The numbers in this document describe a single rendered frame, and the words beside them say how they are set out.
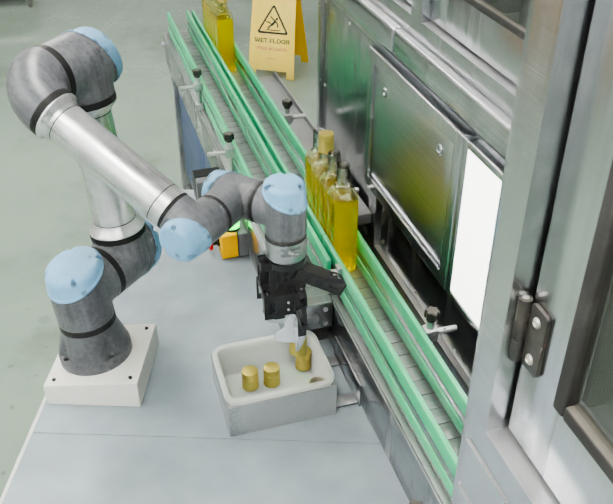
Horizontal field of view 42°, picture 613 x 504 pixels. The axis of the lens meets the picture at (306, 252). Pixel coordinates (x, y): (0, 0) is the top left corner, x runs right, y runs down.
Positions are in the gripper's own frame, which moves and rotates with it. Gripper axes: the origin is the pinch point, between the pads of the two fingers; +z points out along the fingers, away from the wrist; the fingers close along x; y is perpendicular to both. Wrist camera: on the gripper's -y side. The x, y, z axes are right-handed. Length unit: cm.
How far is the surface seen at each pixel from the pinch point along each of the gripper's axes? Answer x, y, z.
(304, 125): -99, -28, 4
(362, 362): 4.8, -11.9, 5.1
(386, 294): -7.5, -21.1, -0.9
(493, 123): 9, -31, -46
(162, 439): 3.4, 28.6, 16.8
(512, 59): 5, -35, -55
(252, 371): -4.1, 8.6, 10.4
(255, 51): -356, -66, 75
